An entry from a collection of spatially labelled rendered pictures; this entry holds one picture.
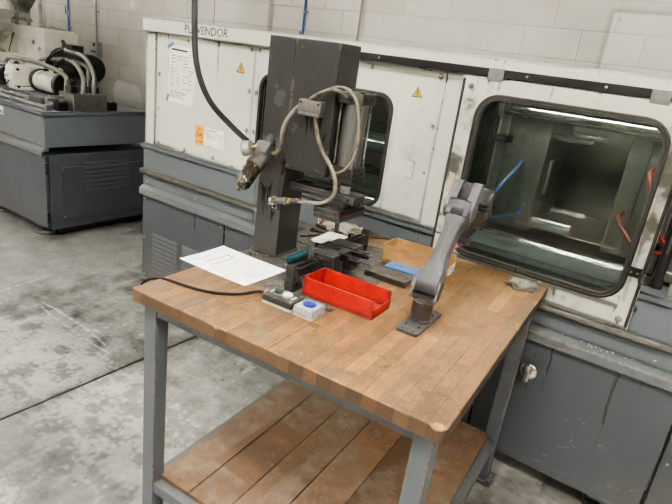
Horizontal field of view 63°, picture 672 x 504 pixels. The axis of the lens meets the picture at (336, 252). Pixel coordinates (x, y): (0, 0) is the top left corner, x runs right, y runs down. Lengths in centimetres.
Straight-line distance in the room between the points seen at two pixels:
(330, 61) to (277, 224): 59
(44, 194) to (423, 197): 313
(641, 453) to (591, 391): 28
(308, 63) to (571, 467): 187
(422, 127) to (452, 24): 236
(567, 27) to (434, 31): 101
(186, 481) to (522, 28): 370
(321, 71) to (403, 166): 78
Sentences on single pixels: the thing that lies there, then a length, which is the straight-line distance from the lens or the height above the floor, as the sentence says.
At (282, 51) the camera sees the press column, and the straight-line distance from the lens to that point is 189.
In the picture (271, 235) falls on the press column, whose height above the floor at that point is 98.
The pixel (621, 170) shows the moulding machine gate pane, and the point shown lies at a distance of 214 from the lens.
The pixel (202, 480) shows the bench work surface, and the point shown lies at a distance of 204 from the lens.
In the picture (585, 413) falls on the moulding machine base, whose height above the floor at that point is 43.
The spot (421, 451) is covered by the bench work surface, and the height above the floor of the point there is 81.
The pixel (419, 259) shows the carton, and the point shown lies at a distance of 203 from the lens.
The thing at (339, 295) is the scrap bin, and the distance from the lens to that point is 163.
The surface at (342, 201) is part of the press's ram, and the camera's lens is 182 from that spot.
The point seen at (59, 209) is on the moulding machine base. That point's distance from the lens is 474.
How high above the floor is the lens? 160
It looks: 19 degrees down
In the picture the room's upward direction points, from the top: 8 degrees clockwise
